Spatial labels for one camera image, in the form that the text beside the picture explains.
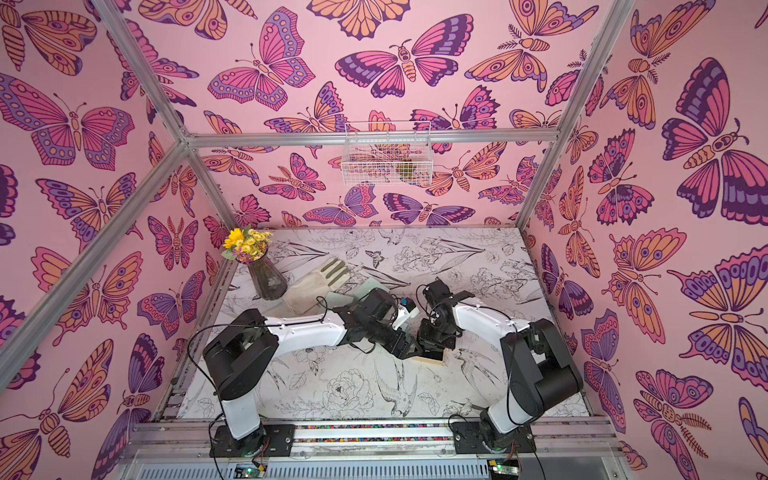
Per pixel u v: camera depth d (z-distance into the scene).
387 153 0.95
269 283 0.95
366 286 1.02
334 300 1.06
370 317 0.70
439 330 0.75
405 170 0.94
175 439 0.76
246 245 0.83
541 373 0.44
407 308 0.78
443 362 0.85
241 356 0.47
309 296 1.00
